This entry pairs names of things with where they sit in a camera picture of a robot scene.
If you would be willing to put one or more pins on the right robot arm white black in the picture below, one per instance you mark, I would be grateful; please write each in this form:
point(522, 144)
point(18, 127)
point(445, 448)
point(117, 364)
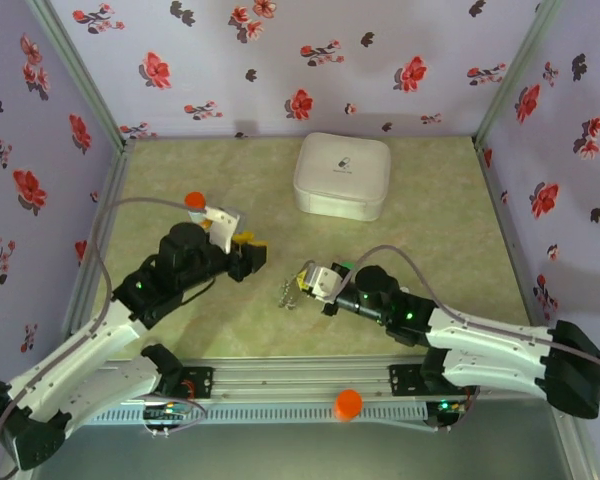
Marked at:
point(490, 345)

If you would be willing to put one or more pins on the aluminium frame post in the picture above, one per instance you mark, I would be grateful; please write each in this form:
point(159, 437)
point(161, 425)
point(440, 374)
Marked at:
point(80, 75)
point(517, 75)

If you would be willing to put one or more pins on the orange cap on duct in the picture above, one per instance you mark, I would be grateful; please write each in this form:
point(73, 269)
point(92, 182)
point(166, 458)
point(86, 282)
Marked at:
point(348, 402)

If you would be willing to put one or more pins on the aluminium table edge rail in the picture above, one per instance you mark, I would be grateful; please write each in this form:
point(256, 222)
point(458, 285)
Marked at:
point(107, 210)
point(510, 235)

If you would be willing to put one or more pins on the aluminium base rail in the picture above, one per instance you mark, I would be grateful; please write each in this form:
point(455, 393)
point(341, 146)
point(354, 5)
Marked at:
point(300, 377)

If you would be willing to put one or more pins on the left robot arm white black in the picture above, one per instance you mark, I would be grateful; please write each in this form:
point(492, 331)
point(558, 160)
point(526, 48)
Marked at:
point(80, 360)

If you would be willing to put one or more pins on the green-capped key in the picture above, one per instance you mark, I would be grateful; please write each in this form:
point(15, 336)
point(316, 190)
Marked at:
point(344, 265)

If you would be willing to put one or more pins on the orange-capped pill bottle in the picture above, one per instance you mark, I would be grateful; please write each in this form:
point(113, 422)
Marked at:
point(196, 200)

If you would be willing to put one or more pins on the white square lidded box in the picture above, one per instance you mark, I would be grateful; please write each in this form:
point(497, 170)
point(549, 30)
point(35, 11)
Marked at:
point(342, 172)

